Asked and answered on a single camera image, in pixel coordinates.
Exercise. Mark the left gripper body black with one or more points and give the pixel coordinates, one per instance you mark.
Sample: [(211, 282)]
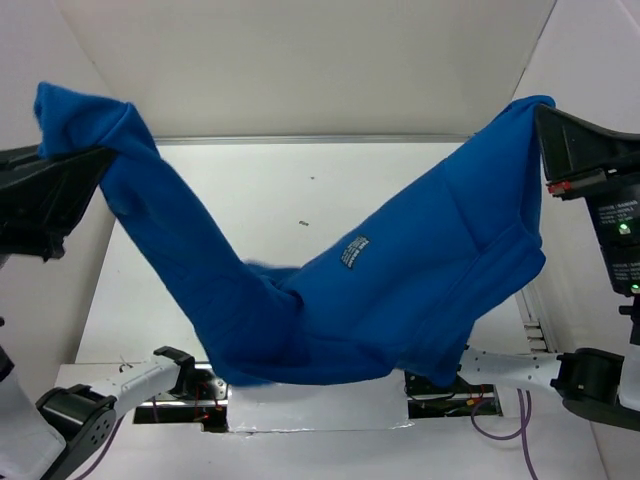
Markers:
[(31, 217)]

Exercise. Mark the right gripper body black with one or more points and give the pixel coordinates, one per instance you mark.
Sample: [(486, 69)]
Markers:
[(576, 167)]

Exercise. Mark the blue zip jacket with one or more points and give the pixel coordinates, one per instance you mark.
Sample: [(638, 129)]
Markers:
[(400, 291)]

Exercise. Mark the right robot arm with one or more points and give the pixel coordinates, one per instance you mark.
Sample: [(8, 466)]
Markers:
[(593, 384)]

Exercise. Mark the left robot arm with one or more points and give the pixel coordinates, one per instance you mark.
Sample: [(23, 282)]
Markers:
[(53, 437)]

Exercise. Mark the silver tape patch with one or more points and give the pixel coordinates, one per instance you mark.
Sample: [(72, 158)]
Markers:
[(364, 406)]

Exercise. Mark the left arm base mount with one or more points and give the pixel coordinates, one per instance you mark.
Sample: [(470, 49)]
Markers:
[(203, 402)]

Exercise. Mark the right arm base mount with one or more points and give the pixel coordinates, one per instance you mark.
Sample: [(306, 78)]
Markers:
[(425, 400)]

